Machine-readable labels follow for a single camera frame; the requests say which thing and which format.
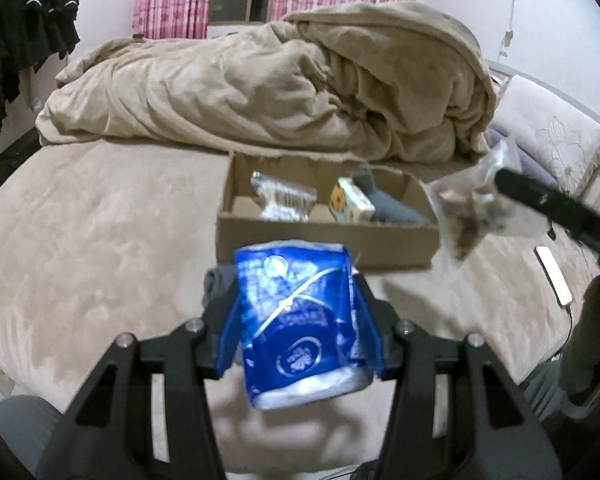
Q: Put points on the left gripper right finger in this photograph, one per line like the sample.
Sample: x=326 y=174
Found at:
x=455 y=412

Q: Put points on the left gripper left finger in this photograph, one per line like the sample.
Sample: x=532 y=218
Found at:
x=106 y=431

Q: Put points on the clear plastic snack bag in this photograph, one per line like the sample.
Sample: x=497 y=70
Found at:
x=469 y=206

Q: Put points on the grey knitted hat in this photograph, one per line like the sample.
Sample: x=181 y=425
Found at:
x=387 y=209

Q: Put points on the blue tissue pack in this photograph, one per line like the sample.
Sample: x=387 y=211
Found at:
x=298 y=325

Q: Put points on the bear print tissue pack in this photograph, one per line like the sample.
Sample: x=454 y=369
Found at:
x=348 y=203

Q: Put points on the clear bag with comb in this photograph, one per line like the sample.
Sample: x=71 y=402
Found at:
x=282 y=200

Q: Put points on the grey grip sock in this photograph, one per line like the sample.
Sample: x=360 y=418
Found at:
x=218 y=282

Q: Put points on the right hand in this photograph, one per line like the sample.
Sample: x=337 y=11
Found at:
x=580 y=373

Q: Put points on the white smartphone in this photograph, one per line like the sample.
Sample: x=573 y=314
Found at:
x=554 y=276

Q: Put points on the embroidered white pillow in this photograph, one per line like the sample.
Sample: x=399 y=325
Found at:
x=559 y=137

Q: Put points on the cardboard box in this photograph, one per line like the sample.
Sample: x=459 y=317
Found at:
x=372 y=245

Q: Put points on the beige plush blanket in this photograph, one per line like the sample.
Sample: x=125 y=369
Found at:
x=368 y=81

